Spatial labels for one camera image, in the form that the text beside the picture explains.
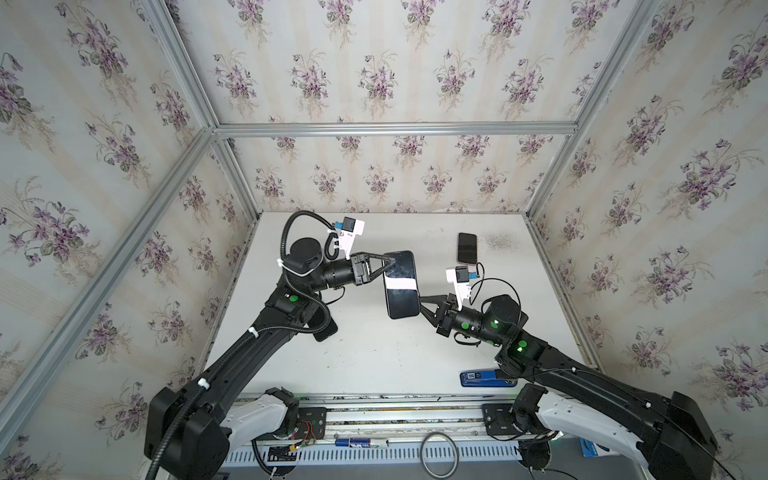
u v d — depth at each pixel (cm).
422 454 69
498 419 73
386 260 64
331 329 90
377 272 64
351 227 61
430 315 64
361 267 59
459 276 61
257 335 47
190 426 37
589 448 69
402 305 64
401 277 64
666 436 40
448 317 59
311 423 72
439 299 63
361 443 69
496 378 76
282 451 70
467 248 112
